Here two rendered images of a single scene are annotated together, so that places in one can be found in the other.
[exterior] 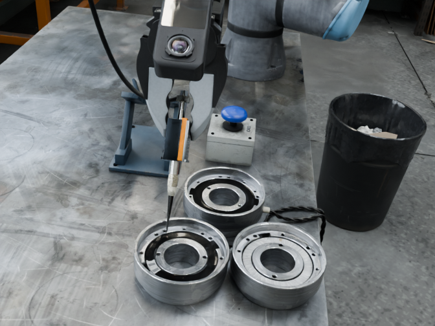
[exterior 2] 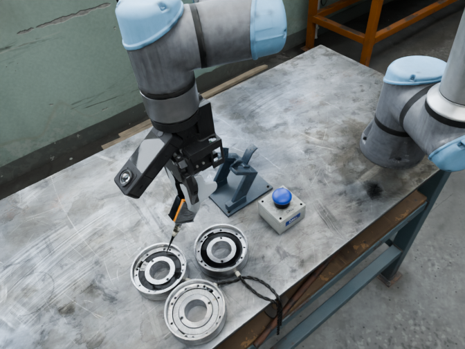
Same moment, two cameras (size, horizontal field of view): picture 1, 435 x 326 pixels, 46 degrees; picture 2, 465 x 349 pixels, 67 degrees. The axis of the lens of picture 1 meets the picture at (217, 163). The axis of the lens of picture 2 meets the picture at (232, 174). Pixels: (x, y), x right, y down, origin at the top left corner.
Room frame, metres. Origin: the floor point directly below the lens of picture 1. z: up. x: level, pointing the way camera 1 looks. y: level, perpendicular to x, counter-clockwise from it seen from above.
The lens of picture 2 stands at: (0.36, -0.34, 1.43)
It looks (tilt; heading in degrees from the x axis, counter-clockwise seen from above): 47 degrees down; 56
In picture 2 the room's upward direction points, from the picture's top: 7 degrees counter-clockwise
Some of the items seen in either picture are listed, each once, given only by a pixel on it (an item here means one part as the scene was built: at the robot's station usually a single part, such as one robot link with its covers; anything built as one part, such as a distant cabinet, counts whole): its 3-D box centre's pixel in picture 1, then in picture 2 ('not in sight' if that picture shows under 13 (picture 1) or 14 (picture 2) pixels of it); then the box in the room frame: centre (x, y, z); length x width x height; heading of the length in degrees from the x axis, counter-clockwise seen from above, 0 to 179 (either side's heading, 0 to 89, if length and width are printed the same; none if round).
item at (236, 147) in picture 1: (232, 136); (283, 208); (0.69, -0.02, 0.82); 0.08 x 0.07 x 0.05; 178
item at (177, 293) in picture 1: (181, 260); (160, 272); (0.41, 0.03, 0.82); 0.10 x 0.10 x 0.04
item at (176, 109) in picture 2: not in sight; (169, 96); (0.53, 0.05, 1.15); 0.08 x 0.08 x 0.05
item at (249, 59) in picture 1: (252, 44); (396, 131); (1.03, -0.05, 0.85); 0.15 x 0.15 x 0.10
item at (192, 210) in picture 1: (223, 202); (221, 251); (0.53, -0.01, 0.82); 0.10 x 0.10 x 0.04
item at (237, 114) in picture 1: (232, 123); (281, 201); (0.69, -0.02, 0.85); 0.04 x 0.04 x 0.05
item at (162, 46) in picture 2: not in sight; (160, 42); (0.53, 0.05, 1.23); 0.09 x 0.08 x 0.11; 154
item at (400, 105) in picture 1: (362, 164); not in sight; (1.61, -0.54, 0.21); 0.34 x 0.34 x 0.43
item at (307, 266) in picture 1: (276, 266); (196, 312); (0.42, -0.08, 0.82); 0.08 x 0.08 x 0.02
